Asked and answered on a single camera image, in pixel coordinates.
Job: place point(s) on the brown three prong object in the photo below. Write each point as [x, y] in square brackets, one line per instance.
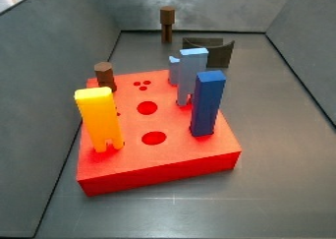
[167, 21]

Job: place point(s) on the red peg board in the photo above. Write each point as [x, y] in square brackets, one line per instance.
[162, 152]

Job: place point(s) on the dark blue rectangular block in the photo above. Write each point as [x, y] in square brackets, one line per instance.
[209, 91]

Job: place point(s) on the tall light blue block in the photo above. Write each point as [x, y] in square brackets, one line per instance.
[194, 60]

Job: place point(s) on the short light blue arch block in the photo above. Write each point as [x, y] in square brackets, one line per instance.
[174, 70]

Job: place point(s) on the yellow two-legged block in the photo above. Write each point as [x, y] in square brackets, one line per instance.
[99, 113]

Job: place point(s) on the brown hexagonal peg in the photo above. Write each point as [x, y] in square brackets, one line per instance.
[105, 75]

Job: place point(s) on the dark grey curved bracket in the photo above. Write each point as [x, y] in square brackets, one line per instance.
[221, 50]

